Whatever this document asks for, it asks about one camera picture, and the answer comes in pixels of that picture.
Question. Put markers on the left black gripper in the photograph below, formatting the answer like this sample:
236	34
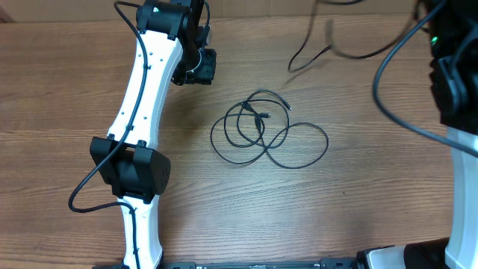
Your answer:
206	75

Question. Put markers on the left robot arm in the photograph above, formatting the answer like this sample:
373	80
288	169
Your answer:
171	48

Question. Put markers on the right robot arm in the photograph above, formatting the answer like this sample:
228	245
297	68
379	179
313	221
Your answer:
453	38

